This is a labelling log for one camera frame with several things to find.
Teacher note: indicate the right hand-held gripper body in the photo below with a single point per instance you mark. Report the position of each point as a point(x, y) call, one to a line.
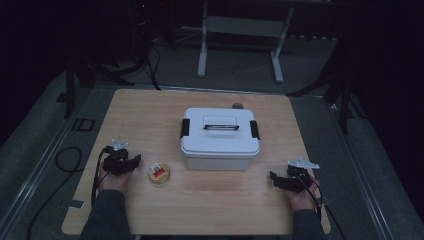
point(300, 180)

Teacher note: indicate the person's right hand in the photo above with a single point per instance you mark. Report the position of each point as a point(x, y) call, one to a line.
point(304, 200)

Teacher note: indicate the person's left hand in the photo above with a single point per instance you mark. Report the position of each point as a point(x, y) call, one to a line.
point(113, 182)

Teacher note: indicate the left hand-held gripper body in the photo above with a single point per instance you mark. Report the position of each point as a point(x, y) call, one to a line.
point(116, 162)

